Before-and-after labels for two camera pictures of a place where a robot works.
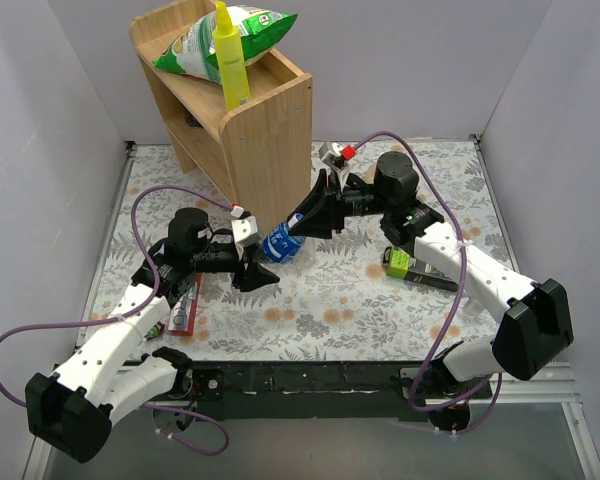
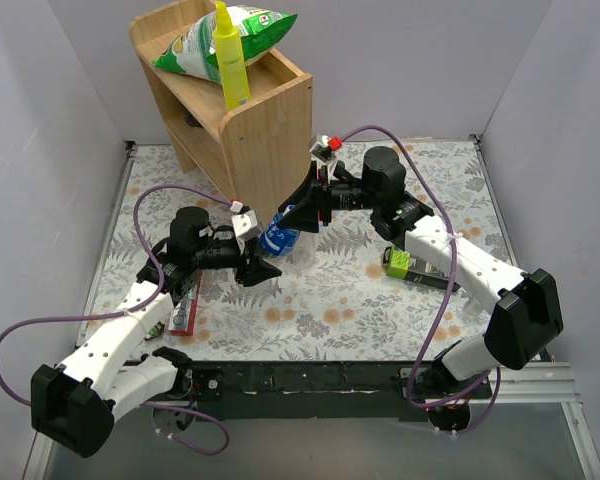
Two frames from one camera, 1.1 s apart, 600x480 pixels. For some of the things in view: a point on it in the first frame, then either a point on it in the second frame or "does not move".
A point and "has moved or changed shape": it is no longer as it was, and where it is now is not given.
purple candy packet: [155, 331] does not move
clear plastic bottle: [308, 249] to [291, 237]
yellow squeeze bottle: [230, 50] does not move
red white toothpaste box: [181, 315] does not move
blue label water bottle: [279, 245] has moved or changed shape
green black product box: [401, 265] does not move
